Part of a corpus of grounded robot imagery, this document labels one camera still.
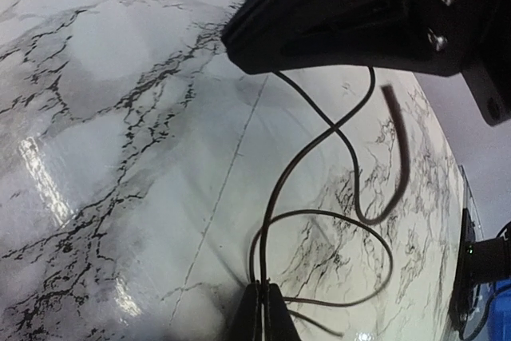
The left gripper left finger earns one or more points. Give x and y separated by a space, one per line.
247 321

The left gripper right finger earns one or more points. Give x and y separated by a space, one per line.
278 325

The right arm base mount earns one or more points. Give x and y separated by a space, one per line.
479 262

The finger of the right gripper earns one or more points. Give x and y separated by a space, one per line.
439 37

